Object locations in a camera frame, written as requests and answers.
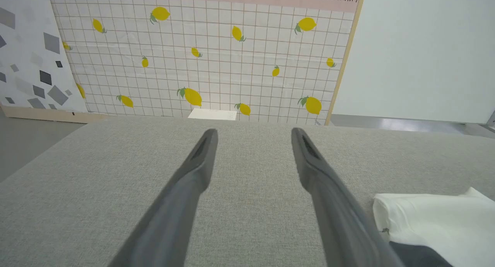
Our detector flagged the flat white box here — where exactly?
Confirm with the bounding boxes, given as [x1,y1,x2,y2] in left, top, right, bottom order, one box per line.
[188,108,237,121]

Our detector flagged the grey terrazzo pattern panel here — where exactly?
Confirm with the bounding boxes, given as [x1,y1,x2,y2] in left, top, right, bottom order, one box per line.
[0,0,101,124]

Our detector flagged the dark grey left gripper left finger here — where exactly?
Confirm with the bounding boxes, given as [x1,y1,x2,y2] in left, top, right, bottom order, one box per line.
[108,129,218,267]

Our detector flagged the lemon print grid panel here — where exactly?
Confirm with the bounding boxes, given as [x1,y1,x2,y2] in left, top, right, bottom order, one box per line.
[47,0,366,126]

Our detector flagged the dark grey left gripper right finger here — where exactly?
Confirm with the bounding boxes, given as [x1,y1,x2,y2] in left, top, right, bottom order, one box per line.
[292,128,405,267]

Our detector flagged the white and black raglan shirt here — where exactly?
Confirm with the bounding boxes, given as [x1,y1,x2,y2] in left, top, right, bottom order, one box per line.
[372,187,495,267]

